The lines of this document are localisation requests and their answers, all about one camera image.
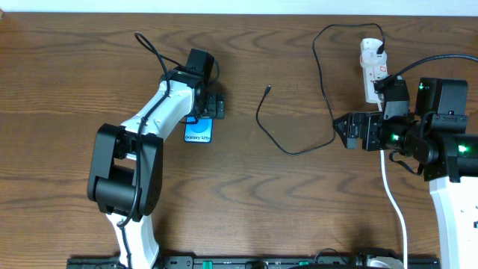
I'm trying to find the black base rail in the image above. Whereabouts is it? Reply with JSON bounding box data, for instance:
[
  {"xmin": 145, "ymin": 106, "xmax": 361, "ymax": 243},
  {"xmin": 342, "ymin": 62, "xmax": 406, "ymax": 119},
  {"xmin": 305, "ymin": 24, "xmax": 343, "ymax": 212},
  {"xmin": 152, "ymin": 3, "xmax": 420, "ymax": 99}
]
[{"xmin": 66, "ymin": 254, "xmax": 441, "ymax": 269}]

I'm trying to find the black USB charging cable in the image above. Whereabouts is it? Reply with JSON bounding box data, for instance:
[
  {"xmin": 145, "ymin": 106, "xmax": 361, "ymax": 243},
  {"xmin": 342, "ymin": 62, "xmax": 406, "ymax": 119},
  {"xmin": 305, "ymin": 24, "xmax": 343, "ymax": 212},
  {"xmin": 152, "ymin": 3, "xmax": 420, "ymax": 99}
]
[{"xmin": 255, "ymin": 23, "xmax": 386, "ymax": 157}]

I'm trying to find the white USB charger plug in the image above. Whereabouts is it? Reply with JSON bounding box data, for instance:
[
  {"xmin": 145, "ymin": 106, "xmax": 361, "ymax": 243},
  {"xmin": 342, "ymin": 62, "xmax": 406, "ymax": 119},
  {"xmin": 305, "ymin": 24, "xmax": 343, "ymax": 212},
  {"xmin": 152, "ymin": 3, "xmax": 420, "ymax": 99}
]
[{"xmin": 360, "ymin": 38, "xmax": 387, "ymax": 68}]

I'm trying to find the black left camera cable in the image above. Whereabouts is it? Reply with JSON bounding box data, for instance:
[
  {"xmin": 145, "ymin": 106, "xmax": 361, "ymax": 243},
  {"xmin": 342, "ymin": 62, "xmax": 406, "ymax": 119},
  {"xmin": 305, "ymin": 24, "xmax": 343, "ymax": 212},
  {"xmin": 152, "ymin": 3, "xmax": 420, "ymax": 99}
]
[{"xmin": 116, "ymin": 31, "xmax": 221, "ymax": 269}]

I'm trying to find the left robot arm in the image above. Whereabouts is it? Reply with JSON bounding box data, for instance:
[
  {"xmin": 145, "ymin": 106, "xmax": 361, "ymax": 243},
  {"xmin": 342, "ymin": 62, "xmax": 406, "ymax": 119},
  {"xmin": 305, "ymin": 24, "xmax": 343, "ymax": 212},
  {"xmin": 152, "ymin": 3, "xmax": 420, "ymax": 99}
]
[{"xmin": 87, "ymin": 49, "xmax": 225, "ymax": 268}]

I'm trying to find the white power strip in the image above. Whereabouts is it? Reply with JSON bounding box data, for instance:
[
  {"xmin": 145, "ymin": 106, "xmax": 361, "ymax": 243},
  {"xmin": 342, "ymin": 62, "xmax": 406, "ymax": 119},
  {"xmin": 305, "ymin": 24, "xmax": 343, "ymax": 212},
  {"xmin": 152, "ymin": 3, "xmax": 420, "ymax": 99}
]
[{"xmin": 360, "ymin": 55, "xmax": 388, "ymax": 103}]

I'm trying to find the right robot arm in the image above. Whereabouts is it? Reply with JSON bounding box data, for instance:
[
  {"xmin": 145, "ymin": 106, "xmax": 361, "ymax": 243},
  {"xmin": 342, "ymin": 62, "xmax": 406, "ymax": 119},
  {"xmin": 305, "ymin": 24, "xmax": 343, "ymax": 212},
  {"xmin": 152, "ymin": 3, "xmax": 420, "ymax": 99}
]
[{"xmin": 333, "ymin": 78, "xmax": 477, "ymax": 268}]

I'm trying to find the blue Galaxy smartphone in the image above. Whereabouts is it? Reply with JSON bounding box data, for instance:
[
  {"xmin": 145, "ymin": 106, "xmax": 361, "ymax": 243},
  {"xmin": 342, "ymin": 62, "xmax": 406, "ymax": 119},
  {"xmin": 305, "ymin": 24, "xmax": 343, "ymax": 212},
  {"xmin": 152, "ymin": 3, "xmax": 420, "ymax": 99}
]
[{"xmin": 184, "ymin": 117, "xmax": 213, "ymax": 143}]

